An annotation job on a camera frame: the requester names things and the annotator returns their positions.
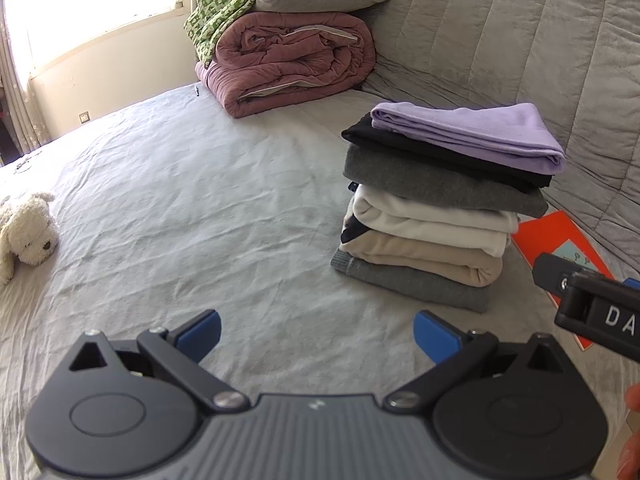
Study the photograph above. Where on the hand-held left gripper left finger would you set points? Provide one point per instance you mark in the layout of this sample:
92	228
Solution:
202	335

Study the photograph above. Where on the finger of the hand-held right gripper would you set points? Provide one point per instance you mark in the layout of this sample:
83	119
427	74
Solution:
550	272

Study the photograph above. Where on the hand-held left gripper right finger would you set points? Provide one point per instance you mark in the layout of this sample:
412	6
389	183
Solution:
435	335

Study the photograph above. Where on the lilac pants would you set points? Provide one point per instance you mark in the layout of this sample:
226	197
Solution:
475	130

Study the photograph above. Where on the stack of folded clothes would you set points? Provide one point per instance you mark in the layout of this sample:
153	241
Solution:
425	210

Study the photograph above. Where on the person's right hand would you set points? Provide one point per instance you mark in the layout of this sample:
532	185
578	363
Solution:
634	410

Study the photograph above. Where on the orange book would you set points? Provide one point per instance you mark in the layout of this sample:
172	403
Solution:
550	240

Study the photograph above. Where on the white plush dog toy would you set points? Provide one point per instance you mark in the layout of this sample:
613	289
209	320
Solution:
27	240

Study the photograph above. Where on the grey quilted headboard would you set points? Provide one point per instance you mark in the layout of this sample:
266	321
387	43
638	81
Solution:
500	35

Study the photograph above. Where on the pink folded quilt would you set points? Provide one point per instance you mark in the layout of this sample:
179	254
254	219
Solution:
290	60

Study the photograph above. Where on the grey patterned curtain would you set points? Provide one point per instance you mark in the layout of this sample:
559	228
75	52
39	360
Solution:
20	100

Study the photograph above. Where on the green patterned blanket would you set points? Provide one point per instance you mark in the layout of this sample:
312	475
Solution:
225	5

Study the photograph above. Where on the bright window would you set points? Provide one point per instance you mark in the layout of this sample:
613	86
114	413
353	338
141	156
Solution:
90	10

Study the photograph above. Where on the wall socket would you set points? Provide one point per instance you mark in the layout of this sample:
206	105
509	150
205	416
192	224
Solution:
84	118

